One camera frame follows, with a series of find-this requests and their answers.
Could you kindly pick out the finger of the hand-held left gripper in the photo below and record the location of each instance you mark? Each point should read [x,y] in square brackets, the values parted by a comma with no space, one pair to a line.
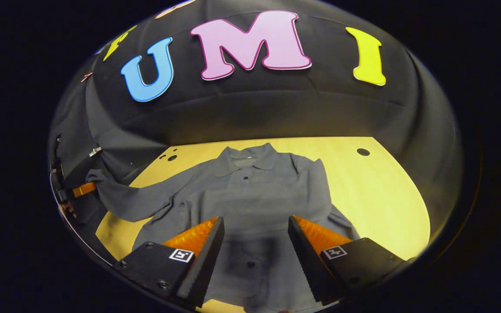
[84,189]

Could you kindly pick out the grey button-up shirt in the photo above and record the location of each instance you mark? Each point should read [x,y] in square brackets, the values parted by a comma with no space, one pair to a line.
[255,195]

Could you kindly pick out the silver cloth clip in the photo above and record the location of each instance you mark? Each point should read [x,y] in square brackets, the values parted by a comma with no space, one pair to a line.
[95,151]

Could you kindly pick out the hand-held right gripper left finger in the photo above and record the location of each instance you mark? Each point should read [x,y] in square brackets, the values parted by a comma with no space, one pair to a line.
[205,265]

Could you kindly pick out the black backdrop cloth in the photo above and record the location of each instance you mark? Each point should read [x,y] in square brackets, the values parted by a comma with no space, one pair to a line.
[276,108]

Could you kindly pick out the copper cloth clip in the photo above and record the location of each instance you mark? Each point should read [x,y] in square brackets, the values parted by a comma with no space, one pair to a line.
[86,77]

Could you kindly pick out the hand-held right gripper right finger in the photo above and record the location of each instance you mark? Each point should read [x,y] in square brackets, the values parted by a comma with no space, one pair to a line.
[309,265]

